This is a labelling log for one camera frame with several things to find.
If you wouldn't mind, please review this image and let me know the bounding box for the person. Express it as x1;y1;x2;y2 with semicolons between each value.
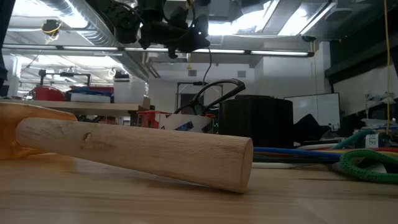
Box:
0;0;16;90

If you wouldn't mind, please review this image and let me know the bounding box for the green braided cord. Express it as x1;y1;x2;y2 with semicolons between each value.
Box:
339;149;398;185

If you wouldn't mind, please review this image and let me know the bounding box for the gray duct tape roll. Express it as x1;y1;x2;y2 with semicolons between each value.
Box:
218;94;295;149

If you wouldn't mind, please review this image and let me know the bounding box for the red container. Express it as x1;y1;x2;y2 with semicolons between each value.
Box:
29;85;67;102

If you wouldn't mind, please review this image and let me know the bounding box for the yellow black ceiling cord reel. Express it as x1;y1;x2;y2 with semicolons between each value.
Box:
41;19;63;44

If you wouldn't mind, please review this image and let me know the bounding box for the white BLUE label tag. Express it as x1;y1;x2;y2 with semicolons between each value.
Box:
364;133;380;149

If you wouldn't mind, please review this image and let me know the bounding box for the blue cloth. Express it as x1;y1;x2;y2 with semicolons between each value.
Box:
67;86;113;96

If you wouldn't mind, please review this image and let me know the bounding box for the silver ventilation duct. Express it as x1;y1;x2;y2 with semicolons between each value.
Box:
40;0;150;82

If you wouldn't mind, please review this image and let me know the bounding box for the yellow hanging power cord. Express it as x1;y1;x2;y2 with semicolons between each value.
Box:
382;0;392;135

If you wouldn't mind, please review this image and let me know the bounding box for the bundle of coloured wires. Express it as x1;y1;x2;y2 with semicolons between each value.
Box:
254;151;398;157

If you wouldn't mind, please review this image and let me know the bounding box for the white flat box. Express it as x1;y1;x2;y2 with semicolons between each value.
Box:
70;92;112;104

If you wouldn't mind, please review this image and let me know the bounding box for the white cord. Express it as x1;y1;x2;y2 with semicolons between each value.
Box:
251;161;332;169
295;142;340;151

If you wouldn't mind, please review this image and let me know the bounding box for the black rectangular frame stand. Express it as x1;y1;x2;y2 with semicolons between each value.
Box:
176;81;224;113

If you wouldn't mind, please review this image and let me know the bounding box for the wooden workbench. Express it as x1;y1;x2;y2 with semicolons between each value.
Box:
0;98;152;118

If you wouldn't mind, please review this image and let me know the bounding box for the long ceiling light bar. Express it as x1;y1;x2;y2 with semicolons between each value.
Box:
0;43;315;58

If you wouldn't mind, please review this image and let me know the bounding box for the black looped cord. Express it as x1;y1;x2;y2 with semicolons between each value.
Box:
174;78;246;116

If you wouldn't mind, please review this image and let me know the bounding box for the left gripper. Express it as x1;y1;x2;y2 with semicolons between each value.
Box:
138;0;212;60

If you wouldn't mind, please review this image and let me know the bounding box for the gray label card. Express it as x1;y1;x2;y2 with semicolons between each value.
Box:
330;157;388;175

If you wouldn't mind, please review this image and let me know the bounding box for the white desk lamp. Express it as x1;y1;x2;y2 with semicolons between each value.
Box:
363;89;397;105

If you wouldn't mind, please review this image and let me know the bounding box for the white jug black cap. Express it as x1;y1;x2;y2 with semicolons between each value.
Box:
113;70;147;105

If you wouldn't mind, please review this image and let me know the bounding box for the white board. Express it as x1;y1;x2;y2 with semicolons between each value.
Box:
284;92;341;131

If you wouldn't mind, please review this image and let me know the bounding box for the green smooth cord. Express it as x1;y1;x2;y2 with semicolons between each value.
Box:
331;129;377;151

